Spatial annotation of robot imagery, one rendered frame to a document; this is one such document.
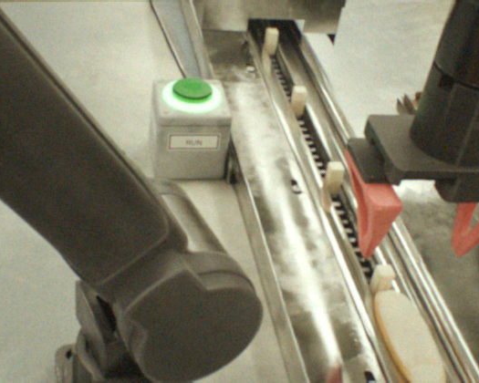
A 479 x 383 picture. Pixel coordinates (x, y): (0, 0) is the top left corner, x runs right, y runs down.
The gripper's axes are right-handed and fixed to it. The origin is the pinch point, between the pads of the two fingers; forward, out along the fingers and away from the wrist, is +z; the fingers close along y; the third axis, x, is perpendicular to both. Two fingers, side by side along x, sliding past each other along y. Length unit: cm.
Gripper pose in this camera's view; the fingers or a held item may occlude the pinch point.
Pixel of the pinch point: (413, 243)
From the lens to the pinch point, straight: 57.0
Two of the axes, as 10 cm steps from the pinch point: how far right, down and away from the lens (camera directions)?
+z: -1.3, 7.9, 6.0
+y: -9.8, 0.0, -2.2
